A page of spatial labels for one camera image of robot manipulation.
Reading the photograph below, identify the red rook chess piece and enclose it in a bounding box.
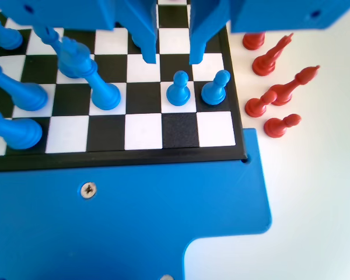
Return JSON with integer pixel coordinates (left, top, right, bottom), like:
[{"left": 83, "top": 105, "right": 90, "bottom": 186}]
[{"left": 241, "top": 31, "right": 266, "bottom": 51}]

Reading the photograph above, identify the blue bishop chess piece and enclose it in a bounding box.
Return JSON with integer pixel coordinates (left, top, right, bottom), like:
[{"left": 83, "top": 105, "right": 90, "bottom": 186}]
[{"left": 31, "top": 25, "right": 76, "bottom": 79}]

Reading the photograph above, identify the red plastic chess pawn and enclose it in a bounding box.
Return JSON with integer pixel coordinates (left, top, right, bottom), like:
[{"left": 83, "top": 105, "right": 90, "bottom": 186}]
[
  {"left": 263, "top": 113, "right": 303, "bottom": 139},
  {"left": 244, "top": 89, "right": 278, "bottom": 118}
]

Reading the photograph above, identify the red bishop chess piece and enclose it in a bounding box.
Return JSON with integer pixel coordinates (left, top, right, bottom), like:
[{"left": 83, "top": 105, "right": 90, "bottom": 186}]
[{"left": 269, "top": 65, "right": 321, "bottom": 107}]

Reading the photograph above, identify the blue queen chess piece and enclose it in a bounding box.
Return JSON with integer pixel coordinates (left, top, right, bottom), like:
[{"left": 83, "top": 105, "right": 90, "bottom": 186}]
[{"left": 0, "top": 58, "right": 49, "bottom": 111}]

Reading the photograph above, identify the blue rook chess piece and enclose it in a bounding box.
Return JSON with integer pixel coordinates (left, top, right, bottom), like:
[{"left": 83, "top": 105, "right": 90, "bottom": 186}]
[{"left": 0, "top": 108, "right": 44, "bottom": 150}]

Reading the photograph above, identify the black white chessboard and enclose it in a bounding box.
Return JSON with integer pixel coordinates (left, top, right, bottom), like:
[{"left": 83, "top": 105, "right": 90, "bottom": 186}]
[{"left": 0, "top": 0, "right": 249, "bottom": 173}]

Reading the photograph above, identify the blue arm base plate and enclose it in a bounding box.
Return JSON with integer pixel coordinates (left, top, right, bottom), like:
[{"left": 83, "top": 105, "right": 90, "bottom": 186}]
[{"left": 0, "top": 127, "right": 272, "bottom": 280}]

